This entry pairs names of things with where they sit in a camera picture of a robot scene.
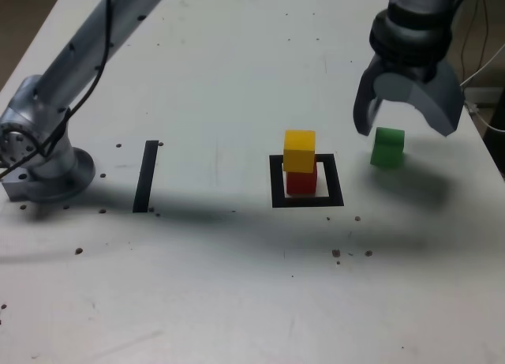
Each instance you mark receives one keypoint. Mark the black tape square outline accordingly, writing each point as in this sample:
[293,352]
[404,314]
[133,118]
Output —
[307,202]

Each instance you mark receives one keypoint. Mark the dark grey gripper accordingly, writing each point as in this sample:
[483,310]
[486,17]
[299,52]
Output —
[406,71]

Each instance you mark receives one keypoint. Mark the black tape strip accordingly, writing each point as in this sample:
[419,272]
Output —
[145,178]

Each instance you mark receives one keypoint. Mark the red cube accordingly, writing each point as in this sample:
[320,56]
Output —
[301,182]

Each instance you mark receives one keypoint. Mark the green cube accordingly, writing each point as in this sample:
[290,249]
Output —
[388,151]

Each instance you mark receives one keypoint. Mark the yellow cube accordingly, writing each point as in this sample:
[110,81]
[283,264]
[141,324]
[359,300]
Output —
[300,154]

